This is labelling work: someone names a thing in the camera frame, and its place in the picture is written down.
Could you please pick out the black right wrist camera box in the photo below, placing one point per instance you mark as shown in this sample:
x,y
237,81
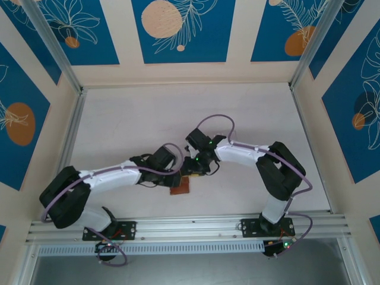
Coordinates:
x,y
197,138

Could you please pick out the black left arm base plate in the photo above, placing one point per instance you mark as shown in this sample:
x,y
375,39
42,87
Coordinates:
x,y
127,230

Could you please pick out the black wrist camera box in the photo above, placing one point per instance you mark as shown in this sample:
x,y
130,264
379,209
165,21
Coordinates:
x,y
197,138
163,155

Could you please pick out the aluminium front rail beam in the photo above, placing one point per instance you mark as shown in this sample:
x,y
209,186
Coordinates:
x,y
193,227

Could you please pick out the brown leather card holder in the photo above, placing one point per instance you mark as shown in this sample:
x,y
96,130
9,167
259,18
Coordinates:
x,y
181,187

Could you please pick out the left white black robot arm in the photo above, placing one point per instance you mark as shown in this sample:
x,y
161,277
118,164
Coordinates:
x,y
118,178

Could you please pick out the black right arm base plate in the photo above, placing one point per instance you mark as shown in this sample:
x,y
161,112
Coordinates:
x,y
249,228

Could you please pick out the aluminium side rail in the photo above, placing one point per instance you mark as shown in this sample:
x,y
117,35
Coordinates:
x,y
311,148
71,142

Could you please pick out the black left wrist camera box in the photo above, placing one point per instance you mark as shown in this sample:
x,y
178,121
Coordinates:
x,y
163,155

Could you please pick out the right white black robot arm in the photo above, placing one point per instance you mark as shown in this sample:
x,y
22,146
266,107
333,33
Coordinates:
x,y
240,153

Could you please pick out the blue floral wall panel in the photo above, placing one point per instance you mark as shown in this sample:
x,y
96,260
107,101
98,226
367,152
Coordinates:
x,y
184,32
20,118
282,29
353,112
89,32

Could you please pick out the aluminium corner post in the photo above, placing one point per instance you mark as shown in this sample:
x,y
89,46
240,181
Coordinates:
x,y
314,41
53,44

